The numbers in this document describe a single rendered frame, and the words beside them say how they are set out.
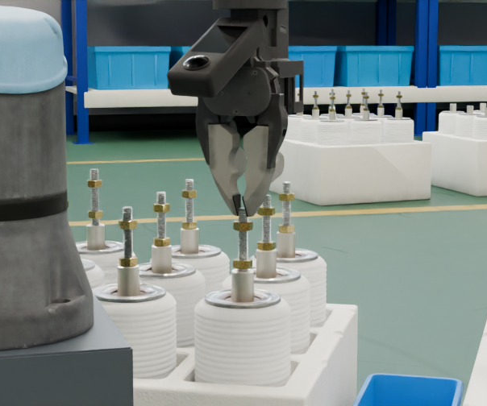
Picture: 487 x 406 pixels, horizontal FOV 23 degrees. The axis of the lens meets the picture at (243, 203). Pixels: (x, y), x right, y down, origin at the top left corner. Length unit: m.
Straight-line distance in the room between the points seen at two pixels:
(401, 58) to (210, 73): 5.18
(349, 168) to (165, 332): 2.47
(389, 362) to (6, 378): 1.15
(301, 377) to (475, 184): 2.74
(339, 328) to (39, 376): 0.61
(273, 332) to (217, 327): 0.05
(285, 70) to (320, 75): 4.89
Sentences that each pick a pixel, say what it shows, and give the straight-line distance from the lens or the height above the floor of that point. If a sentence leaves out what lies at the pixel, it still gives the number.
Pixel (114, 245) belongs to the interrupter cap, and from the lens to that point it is 1.46.
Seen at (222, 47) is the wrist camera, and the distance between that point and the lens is 1.08.
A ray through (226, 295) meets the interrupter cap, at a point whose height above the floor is 0.25.
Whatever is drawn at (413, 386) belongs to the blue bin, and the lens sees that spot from 1.39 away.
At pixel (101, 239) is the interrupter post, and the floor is 0.26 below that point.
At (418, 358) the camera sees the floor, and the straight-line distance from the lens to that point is 1.91.
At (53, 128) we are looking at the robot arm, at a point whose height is 0.45.
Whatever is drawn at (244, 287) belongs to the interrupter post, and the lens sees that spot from 1.15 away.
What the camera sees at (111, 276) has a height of 0.22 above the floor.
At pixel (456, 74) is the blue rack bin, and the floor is 0.32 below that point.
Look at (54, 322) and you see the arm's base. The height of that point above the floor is 0.31.
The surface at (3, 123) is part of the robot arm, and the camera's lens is 0.80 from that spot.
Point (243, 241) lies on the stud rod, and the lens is 1.15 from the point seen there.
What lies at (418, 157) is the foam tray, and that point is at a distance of 3.72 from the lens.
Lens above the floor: 0.51
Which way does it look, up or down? 8 degrees down
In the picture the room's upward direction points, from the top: straight up
